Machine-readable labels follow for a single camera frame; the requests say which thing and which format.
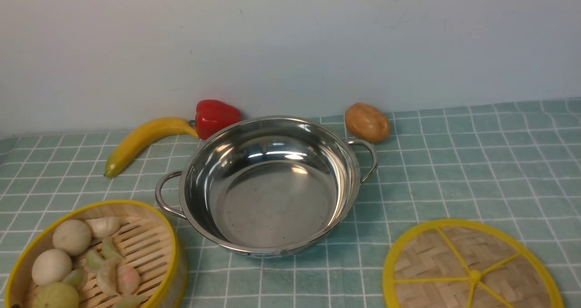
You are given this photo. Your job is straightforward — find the green dumpling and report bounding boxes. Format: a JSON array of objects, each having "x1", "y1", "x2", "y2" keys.
[
  {"x1": 101, "y1": 236, "x2": 124, "y2": 260},
  {"x1": 61, "y1": 268, "x2": 88, "y2": 291},
  {"x1": 112, "y1": 295, "x2": 148, "y2": 308},
  {"x1": 84, "y1": 248, "x2": 105, "y2": 273}
]

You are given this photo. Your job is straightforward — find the yellow banana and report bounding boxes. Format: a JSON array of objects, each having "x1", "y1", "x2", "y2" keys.
[{"x1": 103, "y1": 118, "x2": 199, "y2": 178}]

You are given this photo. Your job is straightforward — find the pink dumpling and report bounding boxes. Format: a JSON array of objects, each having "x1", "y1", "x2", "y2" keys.
[{"x1": 117, "y1": 265, "x2": 140, "y2": 296}]

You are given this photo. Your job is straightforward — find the greenish round bun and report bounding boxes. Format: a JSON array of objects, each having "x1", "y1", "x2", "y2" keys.
[{"x1": 31, "y1": 283, "x2": 79, "y2": 308}]

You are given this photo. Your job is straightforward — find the white round bun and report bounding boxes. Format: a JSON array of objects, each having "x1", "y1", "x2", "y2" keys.
[
  {"x1": 31, "y1": 248, "x2": 73, "y2": 287},
  {"x1": 52, "y1": 219, "x2": 93, "y2": 257}
]

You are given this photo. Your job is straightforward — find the white pleated dumpling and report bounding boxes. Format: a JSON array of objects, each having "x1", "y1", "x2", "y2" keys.
[{"x1": 84, "y1": 216, "x2": 122, "y2": 239}]

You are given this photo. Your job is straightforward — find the red bell pepper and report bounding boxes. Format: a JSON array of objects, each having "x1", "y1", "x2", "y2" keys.
[{"x1": 189, "y1": 99, "x2": 241, "y2": 140}]

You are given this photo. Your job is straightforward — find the green checkered tablecloth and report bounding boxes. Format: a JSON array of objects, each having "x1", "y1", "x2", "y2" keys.
[{"x1": 0, "y1": 98, "x2": 581, "y2": 308}]

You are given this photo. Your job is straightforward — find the bamboo steamer basket yellow rim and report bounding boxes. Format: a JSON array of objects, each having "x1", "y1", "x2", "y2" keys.
[{"x1": 4, "y1": 200, "x2": 187, "y2": 308}]

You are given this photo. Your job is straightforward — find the woven bamboo steamer lid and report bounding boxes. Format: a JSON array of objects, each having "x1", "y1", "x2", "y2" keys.
[{"x1": 382, "y1": 219, "x2": 564, "y2": 308}]

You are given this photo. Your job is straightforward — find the brown potato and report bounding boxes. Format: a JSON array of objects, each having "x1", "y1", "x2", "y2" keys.
[{"x1": 344, "y1": 103, "x2": 392, "y2": 143}]

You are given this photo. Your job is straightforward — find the pale folded dumpling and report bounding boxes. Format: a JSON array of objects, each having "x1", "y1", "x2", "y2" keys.
[{"x1": 96, "y1": 262, "x2": 120, "y2": 296}]

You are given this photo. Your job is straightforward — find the stainless steel pot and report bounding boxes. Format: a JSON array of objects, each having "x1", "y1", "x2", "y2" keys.
[{"x1": 154, "y1": 116, "x2": 378, "y2": 258}]

